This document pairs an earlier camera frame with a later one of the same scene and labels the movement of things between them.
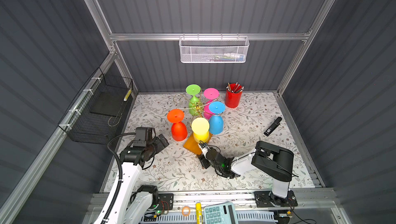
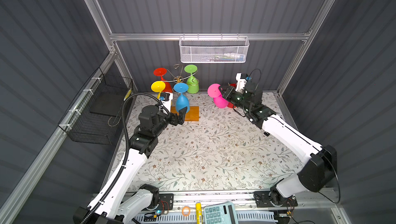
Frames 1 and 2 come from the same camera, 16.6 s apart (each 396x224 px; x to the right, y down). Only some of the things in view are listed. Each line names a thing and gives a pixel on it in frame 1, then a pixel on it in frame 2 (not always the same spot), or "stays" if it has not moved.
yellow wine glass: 200,127 -> 158,86
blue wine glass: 216,123 -> 182,101
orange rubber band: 189,211 stays
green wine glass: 194,106 -> 193,83
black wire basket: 95,113 stays
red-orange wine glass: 179,130 -> 161,72
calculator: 220,213 stays
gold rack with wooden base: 201,134 -> 193,114
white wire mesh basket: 213,49 stays
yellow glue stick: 198,212 stays
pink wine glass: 211,93 -> 213,92
